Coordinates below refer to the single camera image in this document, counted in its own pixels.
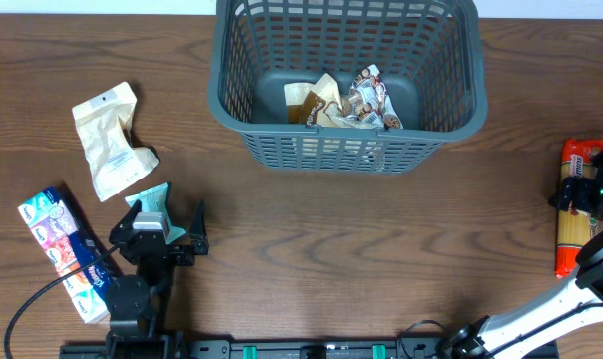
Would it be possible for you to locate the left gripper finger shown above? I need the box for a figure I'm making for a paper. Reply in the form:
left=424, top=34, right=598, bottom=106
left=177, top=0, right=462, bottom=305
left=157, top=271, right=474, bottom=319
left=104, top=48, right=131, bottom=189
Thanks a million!
left=114, top=200, right=142, bottom=232
left=188, top=200, right=207, bottom=248

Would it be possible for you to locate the red spaghetti packet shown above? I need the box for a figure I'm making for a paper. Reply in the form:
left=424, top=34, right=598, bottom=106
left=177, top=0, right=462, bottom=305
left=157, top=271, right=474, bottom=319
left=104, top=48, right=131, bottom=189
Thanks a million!
left=555, top=139, right=603, bottom=278

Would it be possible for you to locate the teal snack packet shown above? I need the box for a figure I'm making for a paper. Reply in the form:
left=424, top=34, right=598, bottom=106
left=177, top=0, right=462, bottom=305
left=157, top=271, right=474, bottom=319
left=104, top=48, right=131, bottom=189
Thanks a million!
left=124, top=182, right=185, bottom=244

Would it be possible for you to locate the colourful tissue multipack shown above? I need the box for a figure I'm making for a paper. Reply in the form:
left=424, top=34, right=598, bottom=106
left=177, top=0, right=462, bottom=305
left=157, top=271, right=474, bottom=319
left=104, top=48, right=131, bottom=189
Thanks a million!
left=18, top=187, right=116, bottom=324

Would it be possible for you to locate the beige paper pouch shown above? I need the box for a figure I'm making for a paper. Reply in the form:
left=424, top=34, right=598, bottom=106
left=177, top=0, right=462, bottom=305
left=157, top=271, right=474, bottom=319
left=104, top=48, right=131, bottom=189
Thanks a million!
left=72, top=82, right=159, bottom=202

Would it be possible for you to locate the brown Panners snack bag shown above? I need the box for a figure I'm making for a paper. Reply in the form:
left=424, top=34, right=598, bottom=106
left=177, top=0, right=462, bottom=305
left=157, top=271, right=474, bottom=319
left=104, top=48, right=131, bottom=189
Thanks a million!
left=284, top=73, right=343, bottom=128

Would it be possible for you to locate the brown white snack bag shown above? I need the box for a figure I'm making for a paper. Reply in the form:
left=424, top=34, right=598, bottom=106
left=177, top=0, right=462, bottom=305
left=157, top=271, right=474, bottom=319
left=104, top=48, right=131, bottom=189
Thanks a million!
left=337, top=64, right=403, bottom=130

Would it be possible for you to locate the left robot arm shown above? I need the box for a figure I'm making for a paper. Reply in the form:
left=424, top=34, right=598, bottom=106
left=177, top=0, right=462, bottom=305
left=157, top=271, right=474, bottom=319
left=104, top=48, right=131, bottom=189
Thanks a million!
left=106, top=201, right=209, bottom=359

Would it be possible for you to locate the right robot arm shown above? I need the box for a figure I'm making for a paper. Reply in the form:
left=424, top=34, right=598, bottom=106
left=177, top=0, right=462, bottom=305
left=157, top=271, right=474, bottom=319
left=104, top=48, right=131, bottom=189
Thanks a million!
left=437, top=147, right=603, bottom=358

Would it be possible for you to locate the grey plastic basket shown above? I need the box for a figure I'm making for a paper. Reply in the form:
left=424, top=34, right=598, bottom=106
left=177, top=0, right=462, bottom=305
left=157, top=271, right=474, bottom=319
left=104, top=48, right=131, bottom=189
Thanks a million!
left=207, top=0, right=488, bottom=174

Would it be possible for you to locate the left black cable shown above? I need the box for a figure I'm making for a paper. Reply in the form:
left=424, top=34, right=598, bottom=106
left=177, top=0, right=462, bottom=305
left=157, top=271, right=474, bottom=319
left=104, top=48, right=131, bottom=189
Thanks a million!
left=2, top=246, right=122, bottom=359

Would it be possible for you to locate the black cable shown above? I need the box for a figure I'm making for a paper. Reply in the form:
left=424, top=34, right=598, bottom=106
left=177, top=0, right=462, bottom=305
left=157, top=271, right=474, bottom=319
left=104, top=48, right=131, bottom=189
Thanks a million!
left=394, top=319, right=447, bottom=359
left=2, top=246, right=122, bottom=359

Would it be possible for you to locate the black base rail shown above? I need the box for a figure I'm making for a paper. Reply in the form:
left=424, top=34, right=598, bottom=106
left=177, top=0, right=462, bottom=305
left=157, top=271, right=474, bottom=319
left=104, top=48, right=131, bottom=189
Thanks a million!
left=59, top=337, right=560, bottom=359

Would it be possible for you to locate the right black cable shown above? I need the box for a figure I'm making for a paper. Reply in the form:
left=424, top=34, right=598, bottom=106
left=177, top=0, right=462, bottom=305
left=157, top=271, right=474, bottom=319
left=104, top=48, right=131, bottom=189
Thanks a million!
left=394, top=319, right=447, bottom=359

